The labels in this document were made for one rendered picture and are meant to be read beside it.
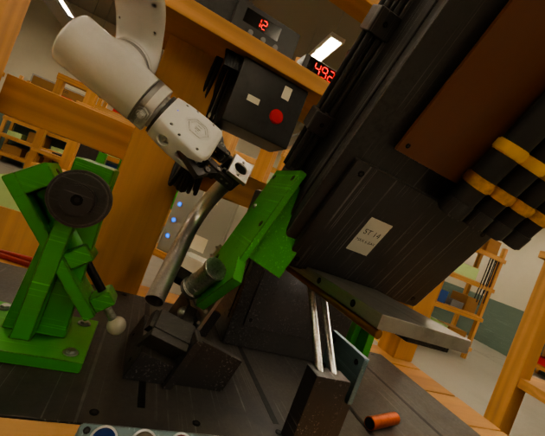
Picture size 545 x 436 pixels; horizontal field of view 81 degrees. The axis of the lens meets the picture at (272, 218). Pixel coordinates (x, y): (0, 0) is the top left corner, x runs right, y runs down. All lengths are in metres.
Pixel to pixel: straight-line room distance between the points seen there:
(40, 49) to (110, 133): 10.63
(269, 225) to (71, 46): 0.38
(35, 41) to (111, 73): 11.08
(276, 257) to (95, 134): 0.60
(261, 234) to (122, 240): 0.45
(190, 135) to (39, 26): 11.21
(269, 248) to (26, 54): 11.23
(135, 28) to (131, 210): 0.40
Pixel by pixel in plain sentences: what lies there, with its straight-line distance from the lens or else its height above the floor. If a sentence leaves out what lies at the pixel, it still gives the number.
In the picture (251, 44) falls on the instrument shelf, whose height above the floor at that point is 1.52.
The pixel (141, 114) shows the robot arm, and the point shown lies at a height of 1.26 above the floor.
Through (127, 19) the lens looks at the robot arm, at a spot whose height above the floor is 1.40.
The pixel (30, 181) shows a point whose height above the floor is 1.12.
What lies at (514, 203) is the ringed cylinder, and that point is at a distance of 0.60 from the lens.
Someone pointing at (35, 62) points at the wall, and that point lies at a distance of 11.48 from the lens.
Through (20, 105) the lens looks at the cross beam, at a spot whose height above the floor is 1.22.
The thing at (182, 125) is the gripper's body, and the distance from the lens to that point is 0.56.
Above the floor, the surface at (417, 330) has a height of 1.12.
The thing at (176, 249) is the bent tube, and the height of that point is 1.07.
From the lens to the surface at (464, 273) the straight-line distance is 6.84.
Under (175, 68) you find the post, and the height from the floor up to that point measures 1.43.
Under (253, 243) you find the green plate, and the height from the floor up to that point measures 1.14.
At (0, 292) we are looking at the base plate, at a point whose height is 0.90.
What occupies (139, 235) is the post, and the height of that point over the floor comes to 1.03.
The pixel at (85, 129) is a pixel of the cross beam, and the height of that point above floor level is 1.22.
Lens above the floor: 1.19
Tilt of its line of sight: level
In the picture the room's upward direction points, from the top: 21 degrees clockwise
